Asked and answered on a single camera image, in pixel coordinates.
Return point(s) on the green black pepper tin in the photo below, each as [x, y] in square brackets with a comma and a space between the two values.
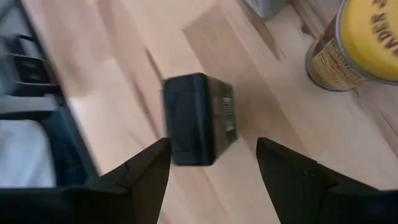
[192, 121]

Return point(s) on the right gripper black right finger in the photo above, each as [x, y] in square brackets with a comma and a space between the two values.
[326, 202]

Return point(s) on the chili onion jar yellow lid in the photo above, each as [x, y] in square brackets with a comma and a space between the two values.
[367, 40]

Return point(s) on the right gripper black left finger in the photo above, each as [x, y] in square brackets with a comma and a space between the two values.
[93, 205]

